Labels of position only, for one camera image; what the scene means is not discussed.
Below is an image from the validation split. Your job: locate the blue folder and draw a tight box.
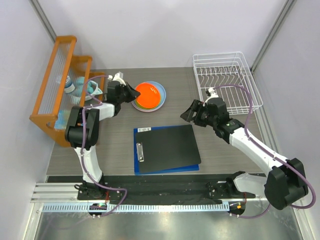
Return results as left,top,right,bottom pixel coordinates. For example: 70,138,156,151
132,124,200,176

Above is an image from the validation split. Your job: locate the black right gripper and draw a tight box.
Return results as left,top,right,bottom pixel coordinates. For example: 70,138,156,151
180,99,217,128

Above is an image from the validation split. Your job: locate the green plate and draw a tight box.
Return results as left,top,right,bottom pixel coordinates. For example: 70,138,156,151
134,100,161,111

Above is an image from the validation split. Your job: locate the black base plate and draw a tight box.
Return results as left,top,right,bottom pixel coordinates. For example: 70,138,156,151
74,174,256,206

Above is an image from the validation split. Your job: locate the aluminium frame rail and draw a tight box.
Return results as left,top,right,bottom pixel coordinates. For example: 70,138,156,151
31,174,256,207

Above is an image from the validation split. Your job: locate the small white blue jar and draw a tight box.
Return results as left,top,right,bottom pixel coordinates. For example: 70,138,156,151
64,75,75,94

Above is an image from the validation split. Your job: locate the blue plate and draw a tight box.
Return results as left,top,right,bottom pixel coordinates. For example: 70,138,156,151
131,81,167,106

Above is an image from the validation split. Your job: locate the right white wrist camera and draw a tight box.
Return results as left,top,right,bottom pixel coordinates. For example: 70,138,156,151
205,87,219,100

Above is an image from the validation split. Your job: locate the white and teal bowl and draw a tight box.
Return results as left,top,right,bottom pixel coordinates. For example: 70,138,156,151
85,80,103,101

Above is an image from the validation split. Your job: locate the teal scrub brush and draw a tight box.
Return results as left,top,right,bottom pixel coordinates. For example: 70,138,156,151
69,76,85,105

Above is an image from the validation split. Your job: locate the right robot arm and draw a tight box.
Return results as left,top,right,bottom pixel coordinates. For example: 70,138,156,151
180,97,309,210

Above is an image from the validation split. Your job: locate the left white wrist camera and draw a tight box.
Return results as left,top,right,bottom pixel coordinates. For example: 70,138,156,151
107,71,127,86

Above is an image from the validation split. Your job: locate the black clipboard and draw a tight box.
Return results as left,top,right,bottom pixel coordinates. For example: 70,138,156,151
134,124,202,174

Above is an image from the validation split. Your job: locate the white wire dish rack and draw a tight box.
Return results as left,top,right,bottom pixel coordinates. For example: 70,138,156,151
192,51,263,115

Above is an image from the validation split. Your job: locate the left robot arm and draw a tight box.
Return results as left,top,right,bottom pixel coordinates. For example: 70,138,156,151
64,80,141,200

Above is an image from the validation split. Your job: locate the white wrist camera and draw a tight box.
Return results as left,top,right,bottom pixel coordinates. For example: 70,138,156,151
107,71,127,86
205,87,219,100

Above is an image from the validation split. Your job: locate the orange plate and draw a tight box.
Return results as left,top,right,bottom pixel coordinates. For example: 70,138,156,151
135,82,161,109

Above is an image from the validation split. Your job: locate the orange wooden shelf rack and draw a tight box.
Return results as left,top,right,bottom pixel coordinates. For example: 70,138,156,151
29,35,106,147

